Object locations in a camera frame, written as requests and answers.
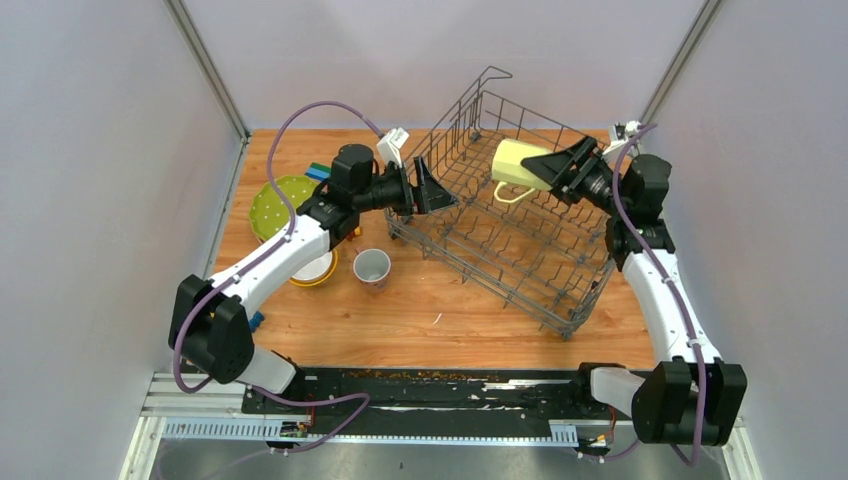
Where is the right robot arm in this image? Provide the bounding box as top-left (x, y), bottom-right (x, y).
top-left (518, 137), bottom-right (748, 448)

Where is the pale yellow mug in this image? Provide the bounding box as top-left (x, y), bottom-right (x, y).
top-left (491, 138), bottom-right (551, 204)

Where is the grey wire dish rack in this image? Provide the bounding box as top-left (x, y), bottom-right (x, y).
top-left (385, 66), bottom-right (614, 339)

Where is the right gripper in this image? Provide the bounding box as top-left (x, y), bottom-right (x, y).
top-left (521, 135), bottom-right (629, 217)

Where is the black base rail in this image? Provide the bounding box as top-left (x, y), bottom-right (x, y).
top-left (241, 367), bottom-right (631, 439)

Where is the green polka dot plate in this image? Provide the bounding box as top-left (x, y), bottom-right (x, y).
top-left (248, 175), bottom-right (318, 243)

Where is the green blue toy block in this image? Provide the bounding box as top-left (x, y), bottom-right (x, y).
top-left (305, 163), bottom-right (331, 182)

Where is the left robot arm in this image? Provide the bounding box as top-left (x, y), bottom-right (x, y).
top-left (168, 144), bottom-right (458, 413)

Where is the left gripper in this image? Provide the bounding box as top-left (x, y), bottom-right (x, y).
top-left (354, 157), bottom-right (459, 217)

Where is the yellow bowl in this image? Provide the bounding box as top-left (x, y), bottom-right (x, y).
top-left (289, 251), bottom-right (338, 287)

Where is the white bowl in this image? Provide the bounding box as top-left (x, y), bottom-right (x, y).
top-left (290, 252), bottom-right (335, 284)

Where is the blue toy brick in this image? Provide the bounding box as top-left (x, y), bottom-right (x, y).
top-left (248, 311), bottom-right (265, 332)

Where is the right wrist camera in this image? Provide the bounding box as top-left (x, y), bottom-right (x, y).
top-left (603, 120), bottom-right (643, 162)

